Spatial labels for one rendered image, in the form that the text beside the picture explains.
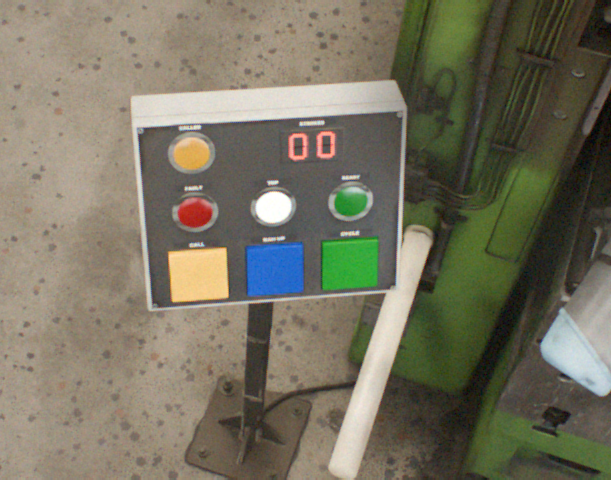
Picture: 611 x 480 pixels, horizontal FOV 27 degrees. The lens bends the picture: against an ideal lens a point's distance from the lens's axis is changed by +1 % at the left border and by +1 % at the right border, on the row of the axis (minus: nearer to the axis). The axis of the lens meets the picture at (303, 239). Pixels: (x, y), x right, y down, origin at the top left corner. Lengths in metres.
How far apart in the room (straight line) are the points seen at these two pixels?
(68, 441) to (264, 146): 1.22
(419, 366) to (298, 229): 1.03
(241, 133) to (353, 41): 1.60
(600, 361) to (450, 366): 1.45
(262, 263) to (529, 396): 0.64
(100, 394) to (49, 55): 0.88
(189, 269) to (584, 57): 0.58
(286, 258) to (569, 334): 0.59
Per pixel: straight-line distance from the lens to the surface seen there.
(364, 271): 1.69
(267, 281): 1.68
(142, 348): 2.73
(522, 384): 2.10
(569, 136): 1.85
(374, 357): 2.04
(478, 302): 2.32
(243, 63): 3.10
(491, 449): 2.41
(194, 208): 1.62
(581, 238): 1.84
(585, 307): 1.17
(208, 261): 1.65
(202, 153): 1.58
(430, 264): 2.20
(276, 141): 1.58
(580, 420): 2.17
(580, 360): 1.16
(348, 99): 1.61
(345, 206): 1.64
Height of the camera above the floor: 2.50
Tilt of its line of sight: 62 degrees down
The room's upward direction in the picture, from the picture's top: 7 degrees clockwise
